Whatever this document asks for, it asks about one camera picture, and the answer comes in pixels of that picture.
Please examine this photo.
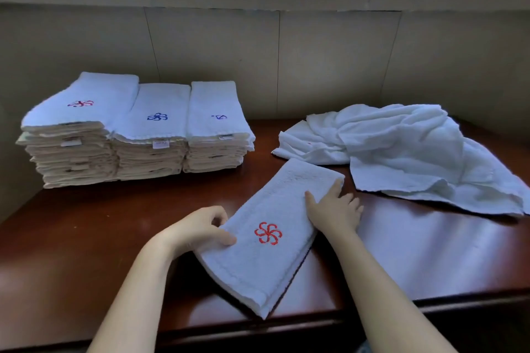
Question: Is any small crumpled white towel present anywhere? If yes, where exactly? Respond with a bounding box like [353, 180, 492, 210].
[272, 111, 353, 166]

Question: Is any person's left forearm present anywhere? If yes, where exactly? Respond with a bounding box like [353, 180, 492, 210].
[86, 234, 184, 353]

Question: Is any white red-flower towel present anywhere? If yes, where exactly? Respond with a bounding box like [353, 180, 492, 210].
[194, 158, 345, 320]

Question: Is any person's right hand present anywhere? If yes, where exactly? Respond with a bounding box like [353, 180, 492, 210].
[304, 178, 365, 239]

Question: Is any large crumpled white towel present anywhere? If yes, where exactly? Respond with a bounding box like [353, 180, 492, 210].
[306, 103, 530, 218]

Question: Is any towel stack with blue flower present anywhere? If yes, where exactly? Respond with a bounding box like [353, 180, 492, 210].
[109, 82, 192, 182]

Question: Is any towel stack with red print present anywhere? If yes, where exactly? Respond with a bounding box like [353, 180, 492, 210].
[16, 71, 140, 189]

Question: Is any person's right forearm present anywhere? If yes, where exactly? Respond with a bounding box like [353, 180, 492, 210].
[326, 228, 459, 353]

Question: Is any person's left hand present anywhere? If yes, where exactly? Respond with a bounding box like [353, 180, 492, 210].
[158, 205, 238, 261]

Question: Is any towel stack with small blue mark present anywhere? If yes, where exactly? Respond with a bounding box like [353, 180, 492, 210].
[182, 81, 256, 174]

